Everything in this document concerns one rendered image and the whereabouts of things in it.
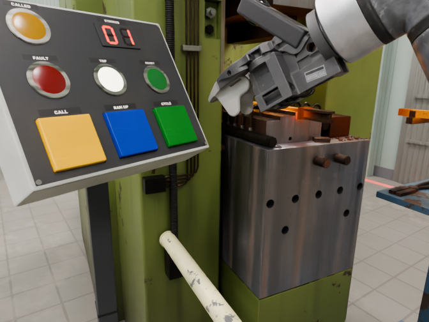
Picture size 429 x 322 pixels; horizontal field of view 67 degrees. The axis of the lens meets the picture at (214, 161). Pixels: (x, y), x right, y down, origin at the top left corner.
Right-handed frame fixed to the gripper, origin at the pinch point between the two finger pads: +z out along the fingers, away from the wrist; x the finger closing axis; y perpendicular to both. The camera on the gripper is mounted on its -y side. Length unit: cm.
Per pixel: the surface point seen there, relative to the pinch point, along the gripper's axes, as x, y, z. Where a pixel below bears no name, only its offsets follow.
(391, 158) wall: 350, 57, 68
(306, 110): 44.1, 4.1, 5.3
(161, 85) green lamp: 0.4, -7.3, 10.7
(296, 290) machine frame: 42, 53, 31
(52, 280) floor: 24, 27, 167
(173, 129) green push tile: -1.3, 1.7, 10.3
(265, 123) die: 35.5, 3.4, 13.7
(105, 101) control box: -12.3, -4.9, 11.1
